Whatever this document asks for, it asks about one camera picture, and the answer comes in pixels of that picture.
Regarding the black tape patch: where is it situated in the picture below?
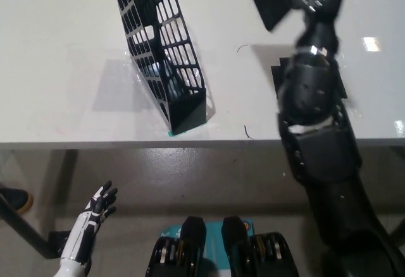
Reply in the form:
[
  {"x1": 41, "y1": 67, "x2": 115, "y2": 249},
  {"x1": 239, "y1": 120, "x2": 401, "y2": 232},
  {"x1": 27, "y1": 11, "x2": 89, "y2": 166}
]
[{"x1": 270, "y1": 56, "x2": 349, "y2": 101}]

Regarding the black table leg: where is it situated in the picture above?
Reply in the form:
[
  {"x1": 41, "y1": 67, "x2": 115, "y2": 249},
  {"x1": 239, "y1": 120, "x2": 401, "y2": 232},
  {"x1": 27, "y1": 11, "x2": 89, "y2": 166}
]
[{"x1": 0, "y1": 191, "x2": 54, "y2": 259}]

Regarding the black mesh file shelf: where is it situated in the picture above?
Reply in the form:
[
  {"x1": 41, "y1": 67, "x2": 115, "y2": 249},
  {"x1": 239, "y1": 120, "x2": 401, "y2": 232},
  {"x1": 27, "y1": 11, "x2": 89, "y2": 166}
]
[{"x1": 110, "y1": 0, "x2": 208, "y2": 134}]

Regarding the black shoe tan sole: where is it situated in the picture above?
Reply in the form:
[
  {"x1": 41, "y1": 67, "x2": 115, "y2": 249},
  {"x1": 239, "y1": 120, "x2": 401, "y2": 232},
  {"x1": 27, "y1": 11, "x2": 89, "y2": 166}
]
[{"x1": 0, "y1": 187, "x2": 34, "y2": 216}]

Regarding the black robot torso block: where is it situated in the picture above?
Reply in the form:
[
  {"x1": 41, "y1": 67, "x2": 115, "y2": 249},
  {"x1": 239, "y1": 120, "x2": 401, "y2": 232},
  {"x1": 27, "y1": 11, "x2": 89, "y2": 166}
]
[
  {"x1": 222, "y1": 216, "x2": 300, "y2": 277},
  {"x1": 146, "y1": 216, "x2": 208, "y2": 277}
]

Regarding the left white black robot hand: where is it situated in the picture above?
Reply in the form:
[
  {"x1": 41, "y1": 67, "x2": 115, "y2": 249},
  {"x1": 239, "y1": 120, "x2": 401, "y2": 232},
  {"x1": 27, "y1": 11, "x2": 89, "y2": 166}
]
[{"x1": 59, "y1": 180, "x2": 119, "y2": 266}]

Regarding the left black robot torso block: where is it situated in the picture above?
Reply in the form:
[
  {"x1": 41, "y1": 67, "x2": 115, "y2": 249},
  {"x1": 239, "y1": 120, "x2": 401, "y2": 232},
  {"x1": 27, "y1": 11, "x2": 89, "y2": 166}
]
[{"x1": 146, "y1": 216, "x2": 208, "y2": 277}]

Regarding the right black robot torso block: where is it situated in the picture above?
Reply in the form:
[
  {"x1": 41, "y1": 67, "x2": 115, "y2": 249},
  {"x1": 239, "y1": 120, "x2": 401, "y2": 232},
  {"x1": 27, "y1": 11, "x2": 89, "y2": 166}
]
[{"x1": 222, "y1": 216, "x2": 300, "y2": 277}]

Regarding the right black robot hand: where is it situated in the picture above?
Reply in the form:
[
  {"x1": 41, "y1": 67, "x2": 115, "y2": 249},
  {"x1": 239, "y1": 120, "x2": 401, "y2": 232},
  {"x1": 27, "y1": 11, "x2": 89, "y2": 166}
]
[{"x1": 284, "y1": 0, "x2": 349, "y2": 56}]

